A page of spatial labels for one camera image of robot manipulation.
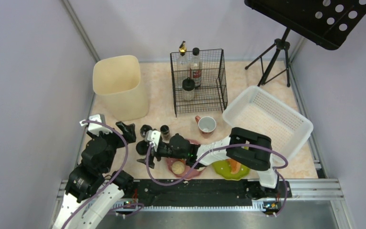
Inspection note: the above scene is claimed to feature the glass jar black lid front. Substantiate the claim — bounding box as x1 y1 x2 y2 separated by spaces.
136 140 149 156

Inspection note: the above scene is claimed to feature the glass jar black lid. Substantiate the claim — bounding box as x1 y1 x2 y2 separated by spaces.
182 77 195 101
136 140 149 156

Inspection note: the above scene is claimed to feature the clear bottle gold spout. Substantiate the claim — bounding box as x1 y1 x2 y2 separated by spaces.
175 41 189 88

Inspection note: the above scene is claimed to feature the sauce bottle red label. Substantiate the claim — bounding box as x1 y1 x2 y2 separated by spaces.
189 47 203 88

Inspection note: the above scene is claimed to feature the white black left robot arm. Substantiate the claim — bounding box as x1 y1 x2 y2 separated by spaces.
52 118 136 229

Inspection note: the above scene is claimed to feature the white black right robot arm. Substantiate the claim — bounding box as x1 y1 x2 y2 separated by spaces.
136 127 289 199

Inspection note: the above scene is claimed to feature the small black pepper grinder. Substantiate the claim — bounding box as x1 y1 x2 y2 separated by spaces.
160 125 171 141

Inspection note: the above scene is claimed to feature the beige steamed bun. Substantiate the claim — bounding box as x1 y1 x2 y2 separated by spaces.
171 161 185 175

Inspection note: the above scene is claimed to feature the pink polka dot plate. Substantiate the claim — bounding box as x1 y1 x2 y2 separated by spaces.
166 135 205 180

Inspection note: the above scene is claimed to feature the pink floral mug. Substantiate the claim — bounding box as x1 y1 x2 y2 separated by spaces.
195 115 217 138

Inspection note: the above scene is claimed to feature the beige plastic waste bin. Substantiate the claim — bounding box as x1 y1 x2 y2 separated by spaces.
92 55 149 121

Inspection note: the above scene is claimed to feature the green polka dot plate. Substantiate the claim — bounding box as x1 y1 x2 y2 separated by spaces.
208 148 251 181

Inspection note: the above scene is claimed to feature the orange salmon slice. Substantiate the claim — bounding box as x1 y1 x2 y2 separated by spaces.
227 159 242 174

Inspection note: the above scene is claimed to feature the white perforated plastic basket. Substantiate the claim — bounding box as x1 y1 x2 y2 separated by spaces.
222 86 313 161

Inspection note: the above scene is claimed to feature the black music stand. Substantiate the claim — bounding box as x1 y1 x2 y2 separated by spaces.
244 0 366 86

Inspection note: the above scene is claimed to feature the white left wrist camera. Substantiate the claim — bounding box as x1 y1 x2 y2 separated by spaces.
79 114 110 136

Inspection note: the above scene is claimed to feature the black wire rack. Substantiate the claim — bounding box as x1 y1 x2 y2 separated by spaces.
170 49 228 116

